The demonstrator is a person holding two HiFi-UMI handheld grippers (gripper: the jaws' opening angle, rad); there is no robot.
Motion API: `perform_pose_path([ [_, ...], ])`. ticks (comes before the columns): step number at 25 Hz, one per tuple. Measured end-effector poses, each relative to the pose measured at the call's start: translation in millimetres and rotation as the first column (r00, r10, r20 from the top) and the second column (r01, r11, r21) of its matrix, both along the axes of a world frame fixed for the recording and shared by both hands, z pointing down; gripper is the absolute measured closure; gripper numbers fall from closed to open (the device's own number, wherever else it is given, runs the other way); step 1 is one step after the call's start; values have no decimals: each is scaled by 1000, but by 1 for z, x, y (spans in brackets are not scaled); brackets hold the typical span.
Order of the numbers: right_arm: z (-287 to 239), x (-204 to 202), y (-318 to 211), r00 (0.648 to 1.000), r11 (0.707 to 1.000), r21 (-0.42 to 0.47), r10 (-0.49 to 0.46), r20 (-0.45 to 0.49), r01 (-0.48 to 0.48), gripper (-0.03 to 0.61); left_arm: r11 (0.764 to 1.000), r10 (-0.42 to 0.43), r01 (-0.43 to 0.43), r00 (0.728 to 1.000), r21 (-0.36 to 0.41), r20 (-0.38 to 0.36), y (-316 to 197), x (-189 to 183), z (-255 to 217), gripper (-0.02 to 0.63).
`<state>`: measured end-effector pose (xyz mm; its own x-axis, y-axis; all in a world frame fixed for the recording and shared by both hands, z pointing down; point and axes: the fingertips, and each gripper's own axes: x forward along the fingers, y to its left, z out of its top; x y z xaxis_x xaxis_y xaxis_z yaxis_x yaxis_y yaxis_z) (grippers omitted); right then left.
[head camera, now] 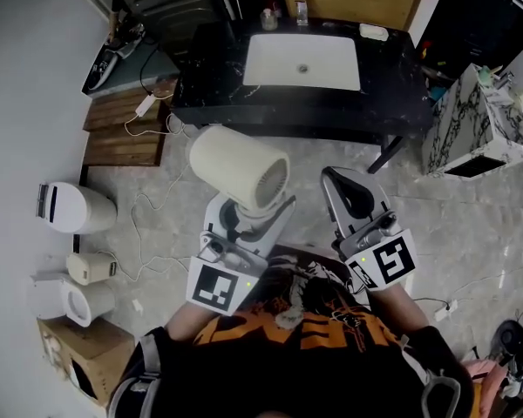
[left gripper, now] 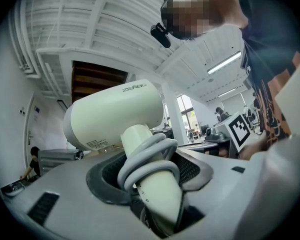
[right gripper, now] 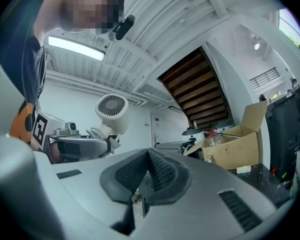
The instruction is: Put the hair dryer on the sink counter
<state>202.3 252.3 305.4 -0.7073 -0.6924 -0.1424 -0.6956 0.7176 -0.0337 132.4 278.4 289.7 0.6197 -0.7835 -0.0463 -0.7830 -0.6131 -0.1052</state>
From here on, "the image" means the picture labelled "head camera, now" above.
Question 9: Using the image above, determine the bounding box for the large open cardboard box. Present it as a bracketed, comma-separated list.
[225, 0, 476, 33]

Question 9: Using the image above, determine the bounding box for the white marble pattern cabinet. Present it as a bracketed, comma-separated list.
[420, 62, 523, 179]

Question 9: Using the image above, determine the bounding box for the cream cylindrical appliance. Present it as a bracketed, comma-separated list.
[187, 125, 291, 218]

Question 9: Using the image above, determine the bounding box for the grey white handheld appliance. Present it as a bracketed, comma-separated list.
[89, 36, 144, 91]

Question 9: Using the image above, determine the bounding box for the white power cable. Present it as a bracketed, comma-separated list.
[96, 162, 194, 283]

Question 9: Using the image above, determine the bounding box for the black fan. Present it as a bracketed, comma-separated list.
[489, 319, 523, 385]

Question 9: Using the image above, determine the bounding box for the black thin cable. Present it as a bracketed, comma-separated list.
[139, 45, 160, 98]

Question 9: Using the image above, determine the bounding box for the white adapter cable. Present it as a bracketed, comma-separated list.
[124, 89, 194, 139]

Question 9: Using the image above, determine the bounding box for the white power adapter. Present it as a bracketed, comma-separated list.
[134, 93, 157, 118]

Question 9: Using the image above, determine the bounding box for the person's right forearm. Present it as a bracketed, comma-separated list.
[368, 283, 431, 335]

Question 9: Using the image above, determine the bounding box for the white power strip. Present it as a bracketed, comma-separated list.
[433, 299, 459, 322]

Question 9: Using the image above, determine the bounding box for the white round appliance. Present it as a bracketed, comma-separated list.
[27, 272, 117, 328]

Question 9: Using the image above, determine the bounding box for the white lidded trash bin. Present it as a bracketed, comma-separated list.
[36, 182, 118, 235]

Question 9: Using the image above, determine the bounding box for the dark ribbed cabinet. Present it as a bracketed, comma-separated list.
[120, 0, 233, 63]

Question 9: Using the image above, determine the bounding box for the black cabinet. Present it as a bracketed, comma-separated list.
[418, 0, 523, 80]

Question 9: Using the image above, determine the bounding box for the person's left forearm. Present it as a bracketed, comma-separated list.
[165, 298, 222, 343]

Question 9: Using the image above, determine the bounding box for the small cream box appliance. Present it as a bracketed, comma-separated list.
[65, 252, 119, 287]

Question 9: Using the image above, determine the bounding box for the grey strap buckle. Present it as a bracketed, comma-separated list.
[419, 375, 462, 418]

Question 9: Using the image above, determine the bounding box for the pink cloth item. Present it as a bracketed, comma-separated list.
[460, 357, 509, 413]

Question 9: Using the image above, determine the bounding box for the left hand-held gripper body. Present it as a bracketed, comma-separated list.
[185, 228, 270, 317]

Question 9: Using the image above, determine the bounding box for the person's black orange printed shirt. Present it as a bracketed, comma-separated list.
[106, 244, 476, 418]

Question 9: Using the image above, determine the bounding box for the wooden slat board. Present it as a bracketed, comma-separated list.
[82, 78, 179, 168]

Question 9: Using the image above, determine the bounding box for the white soap dish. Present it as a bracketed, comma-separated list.
[358, 23, 391, 43]

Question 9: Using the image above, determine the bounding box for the black marble counter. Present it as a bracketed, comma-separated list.
[170, 18, 435, 174]

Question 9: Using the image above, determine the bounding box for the grey blue low table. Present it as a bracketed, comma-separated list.
[81, 37, 180, 99]

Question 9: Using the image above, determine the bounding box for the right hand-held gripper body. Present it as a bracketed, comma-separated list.
[330, 210, 419, 293]

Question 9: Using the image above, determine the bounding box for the small brown cardboard box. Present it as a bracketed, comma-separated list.
[37, 318, 136, 408]

